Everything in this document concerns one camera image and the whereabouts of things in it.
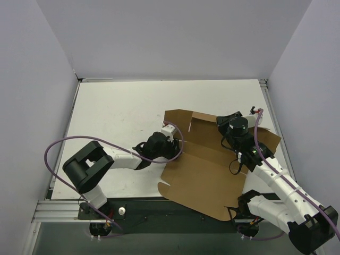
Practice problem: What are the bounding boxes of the brown cardboard box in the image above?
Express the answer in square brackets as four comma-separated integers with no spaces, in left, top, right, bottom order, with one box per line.
[157,109,282,222]

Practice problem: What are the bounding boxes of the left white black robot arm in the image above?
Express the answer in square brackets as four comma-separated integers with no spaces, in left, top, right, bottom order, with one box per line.
[62,132,181,219]

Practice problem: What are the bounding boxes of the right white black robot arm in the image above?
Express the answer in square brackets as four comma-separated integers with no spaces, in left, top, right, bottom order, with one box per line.
[216,108,339,254]

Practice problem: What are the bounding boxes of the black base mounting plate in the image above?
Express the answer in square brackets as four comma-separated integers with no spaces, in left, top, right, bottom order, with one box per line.
[78,198,261,236]

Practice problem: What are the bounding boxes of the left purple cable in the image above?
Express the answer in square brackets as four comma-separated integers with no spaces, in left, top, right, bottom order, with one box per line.
[44,121,184,239]

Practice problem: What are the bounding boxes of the purple cable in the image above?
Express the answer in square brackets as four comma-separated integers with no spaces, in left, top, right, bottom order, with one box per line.
[237,108,340,241]
[44,121,184,239]

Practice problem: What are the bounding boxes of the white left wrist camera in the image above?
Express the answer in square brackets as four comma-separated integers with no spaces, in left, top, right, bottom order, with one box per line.
[160,122,177,142]

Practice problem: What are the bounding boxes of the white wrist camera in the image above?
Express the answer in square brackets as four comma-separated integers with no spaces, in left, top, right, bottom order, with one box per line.
[244,106,260,128]
[160,122,177,142]

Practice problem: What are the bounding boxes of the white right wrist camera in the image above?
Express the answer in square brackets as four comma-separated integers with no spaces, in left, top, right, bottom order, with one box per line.
[244,106,260,128]

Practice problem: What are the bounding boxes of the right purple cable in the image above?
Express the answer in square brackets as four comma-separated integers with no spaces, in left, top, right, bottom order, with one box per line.
[237,108,340,241]

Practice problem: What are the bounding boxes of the aluminium frame rail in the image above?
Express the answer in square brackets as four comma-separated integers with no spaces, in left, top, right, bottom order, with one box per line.
[32,200,79,223]

